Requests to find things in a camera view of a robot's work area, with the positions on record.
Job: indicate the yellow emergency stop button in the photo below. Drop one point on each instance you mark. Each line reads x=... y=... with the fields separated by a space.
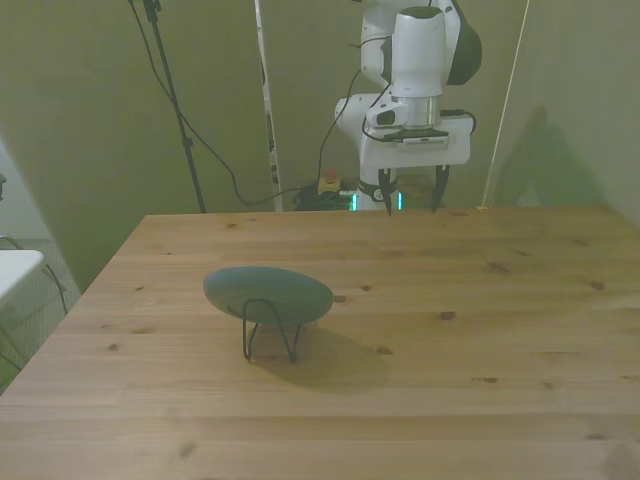
x=330 y=185

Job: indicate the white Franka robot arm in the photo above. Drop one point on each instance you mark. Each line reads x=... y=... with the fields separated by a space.
x=417 y=50

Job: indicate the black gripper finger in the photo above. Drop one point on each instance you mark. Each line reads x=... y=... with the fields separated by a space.
x=440 y=187
x=388 y=192

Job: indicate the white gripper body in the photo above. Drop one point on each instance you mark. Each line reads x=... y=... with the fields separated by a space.
x=455 y=150

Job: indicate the white side table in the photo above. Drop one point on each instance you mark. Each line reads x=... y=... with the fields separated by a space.
x=15 y=270

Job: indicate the white vertical strip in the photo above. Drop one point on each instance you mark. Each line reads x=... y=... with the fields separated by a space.
x=267 y=100

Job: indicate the dark green plate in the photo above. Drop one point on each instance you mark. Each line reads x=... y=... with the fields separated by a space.
x=265 y=292

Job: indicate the dark object at edge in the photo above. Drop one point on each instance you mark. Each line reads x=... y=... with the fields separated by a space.
x=2 y=187

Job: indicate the black tripod stand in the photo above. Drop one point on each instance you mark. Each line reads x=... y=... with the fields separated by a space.
x=174 y=97

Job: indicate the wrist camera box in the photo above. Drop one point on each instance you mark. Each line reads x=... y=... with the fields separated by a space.
x=425 y=142

